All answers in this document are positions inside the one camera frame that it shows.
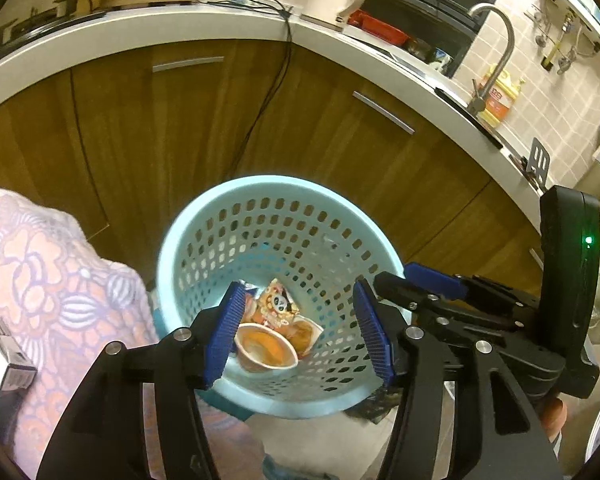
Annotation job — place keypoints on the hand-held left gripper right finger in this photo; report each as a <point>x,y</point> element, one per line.
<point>372,332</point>

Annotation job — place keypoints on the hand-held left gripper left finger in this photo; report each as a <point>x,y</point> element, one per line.
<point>225,340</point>

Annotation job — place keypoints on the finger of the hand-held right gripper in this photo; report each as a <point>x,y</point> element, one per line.
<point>437,280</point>
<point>415,300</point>

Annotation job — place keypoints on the orange paper cup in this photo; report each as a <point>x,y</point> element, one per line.
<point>265,347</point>

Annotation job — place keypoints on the panda print snack packet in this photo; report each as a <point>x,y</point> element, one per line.
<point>277,305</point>

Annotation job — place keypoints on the light blue perforated basket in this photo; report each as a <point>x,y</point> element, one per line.
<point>290,402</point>

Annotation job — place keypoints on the person's right hand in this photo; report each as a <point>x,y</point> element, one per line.
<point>555,412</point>

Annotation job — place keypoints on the black plastic bag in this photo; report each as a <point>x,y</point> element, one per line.
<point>372,405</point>

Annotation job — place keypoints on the dark spatula stand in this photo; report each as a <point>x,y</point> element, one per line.
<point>522,165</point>

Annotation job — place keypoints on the grey slotted spatula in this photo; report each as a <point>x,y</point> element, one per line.
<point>540,162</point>

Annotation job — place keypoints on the pink floral blanket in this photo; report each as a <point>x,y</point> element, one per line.
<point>55,285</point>

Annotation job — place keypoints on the yellow detergent bottle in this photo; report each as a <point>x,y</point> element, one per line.
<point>500,97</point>

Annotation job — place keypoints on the wooden base cabinet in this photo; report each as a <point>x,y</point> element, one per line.
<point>180,125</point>

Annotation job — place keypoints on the metal hanging utensil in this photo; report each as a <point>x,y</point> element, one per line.
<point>566,60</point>
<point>541,35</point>

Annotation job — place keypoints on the steel gooseneck faucet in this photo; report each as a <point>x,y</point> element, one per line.
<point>502,35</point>

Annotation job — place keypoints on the red plastic container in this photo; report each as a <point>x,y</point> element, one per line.
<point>380,27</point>

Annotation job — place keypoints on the white water heater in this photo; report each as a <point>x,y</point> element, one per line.
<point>580,10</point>

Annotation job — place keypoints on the black gas stove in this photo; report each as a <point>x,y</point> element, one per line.
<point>45,20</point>

